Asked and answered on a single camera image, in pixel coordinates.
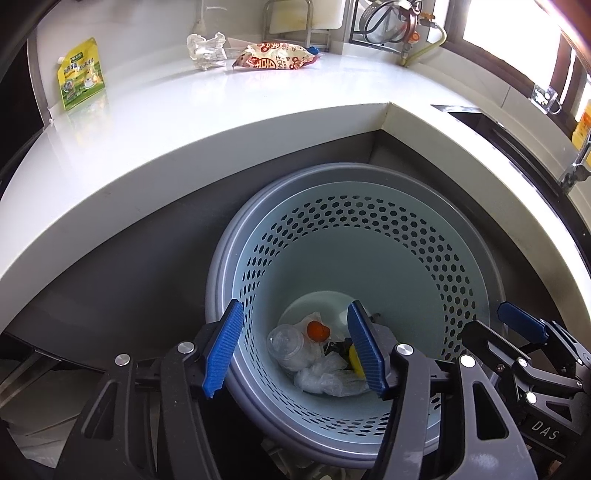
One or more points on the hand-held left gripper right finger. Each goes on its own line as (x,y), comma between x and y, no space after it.
(367,350)

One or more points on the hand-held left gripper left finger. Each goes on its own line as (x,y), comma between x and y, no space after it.
(221,350)

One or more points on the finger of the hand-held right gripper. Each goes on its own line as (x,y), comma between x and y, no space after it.
(498,344)
(521,321)

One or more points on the yellow packet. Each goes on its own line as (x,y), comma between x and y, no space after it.
(355,362)

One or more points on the black cloth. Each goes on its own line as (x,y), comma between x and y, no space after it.
(339,348)

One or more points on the clear plastic bag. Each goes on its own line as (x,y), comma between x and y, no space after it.
(330,381)

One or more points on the small orange round object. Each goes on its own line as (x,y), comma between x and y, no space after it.
(317,330)

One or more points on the clear plastic cup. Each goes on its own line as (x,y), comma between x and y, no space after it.
(288,346)

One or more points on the perforated grey-blue waste basket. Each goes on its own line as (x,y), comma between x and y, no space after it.
(323,258)

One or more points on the steel faucet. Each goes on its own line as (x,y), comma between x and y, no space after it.
(575,170)

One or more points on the steel sink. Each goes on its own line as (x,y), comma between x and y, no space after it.
(521,147)

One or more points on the yellow bottle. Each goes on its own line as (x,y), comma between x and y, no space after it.
(581,136)

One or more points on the window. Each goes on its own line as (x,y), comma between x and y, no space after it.
(508,27)

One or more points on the red patterned snack packet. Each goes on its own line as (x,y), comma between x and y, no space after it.
(274,56)

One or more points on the small crumpled white wrapper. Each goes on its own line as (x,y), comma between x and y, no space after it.
(205,50)

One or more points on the yellow-green spouted pouch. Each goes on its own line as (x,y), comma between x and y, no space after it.
(81,76)

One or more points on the steel cutting board stand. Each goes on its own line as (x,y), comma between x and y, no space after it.
(318,34)

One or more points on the steel pot lid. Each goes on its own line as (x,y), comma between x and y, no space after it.
(383,18)

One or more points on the white cutting board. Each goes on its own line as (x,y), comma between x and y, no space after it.
(295,16)

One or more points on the clear window latch bracket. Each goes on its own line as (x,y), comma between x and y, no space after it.
(545,98)

